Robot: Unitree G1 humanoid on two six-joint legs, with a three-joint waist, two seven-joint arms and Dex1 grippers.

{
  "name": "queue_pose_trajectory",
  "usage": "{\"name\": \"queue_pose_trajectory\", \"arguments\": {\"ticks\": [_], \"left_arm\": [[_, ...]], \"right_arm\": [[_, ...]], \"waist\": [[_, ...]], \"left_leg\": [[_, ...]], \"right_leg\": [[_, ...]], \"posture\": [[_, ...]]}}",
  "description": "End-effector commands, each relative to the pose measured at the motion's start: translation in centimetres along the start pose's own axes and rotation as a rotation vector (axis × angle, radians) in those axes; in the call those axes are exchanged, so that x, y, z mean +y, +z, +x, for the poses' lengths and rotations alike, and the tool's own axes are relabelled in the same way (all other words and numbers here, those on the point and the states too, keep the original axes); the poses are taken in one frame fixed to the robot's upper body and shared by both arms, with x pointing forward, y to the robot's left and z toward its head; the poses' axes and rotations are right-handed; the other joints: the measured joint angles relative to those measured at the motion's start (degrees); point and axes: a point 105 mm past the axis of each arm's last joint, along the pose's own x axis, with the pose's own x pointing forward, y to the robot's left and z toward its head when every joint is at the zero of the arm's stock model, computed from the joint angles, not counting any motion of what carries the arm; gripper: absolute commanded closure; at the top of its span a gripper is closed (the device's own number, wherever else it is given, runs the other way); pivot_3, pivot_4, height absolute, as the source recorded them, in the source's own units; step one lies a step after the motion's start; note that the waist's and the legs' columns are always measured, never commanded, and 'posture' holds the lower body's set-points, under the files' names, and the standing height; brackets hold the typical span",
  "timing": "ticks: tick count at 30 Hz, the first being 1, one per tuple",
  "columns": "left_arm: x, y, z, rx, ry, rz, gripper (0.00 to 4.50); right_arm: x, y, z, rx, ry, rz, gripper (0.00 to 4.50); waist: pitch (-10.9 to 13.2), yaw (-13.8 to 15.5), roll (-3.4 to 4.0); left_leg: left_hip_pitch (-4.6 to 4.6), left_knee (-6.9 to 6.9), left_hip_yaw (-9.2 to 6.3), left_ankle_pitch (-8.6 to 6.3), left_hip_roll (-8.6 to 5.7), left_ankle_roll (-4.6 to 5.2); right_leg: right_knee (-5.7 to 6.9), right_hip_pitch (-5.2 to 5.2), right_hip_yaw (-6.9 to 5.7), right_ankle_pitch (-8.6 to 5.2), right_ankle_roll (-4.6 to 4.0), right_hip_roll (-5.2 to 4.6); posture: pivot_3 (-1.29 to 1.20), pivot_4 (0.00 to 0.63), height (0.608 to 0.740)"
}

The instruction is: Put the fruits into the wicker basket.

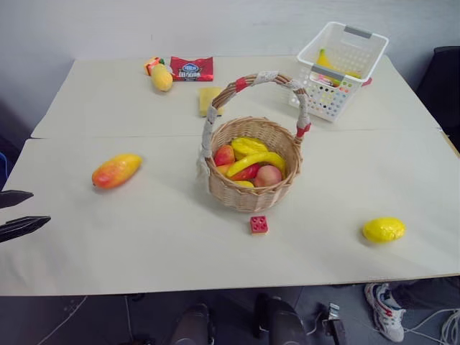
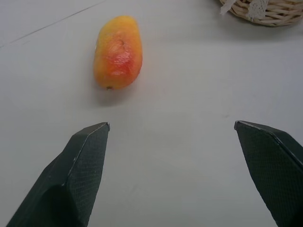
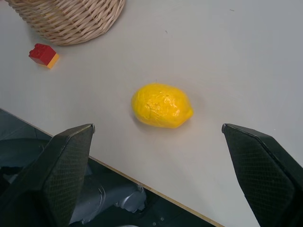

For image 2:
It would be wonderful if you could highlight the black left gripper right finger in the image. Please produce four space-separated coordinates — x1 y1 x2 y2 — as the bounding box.
233 120 303 227

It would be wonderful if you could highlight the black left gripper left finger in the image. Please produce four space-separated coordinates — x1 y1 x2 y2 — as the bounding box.
5 122 111 227

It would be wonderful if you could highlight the woven wicker basket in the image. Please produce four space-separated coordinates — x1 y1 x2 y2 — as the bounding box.
219 0 303 27

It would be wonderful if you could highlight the yellow-red mango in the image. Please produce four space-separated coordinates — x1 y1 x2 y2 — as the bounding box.
93 15 143 91

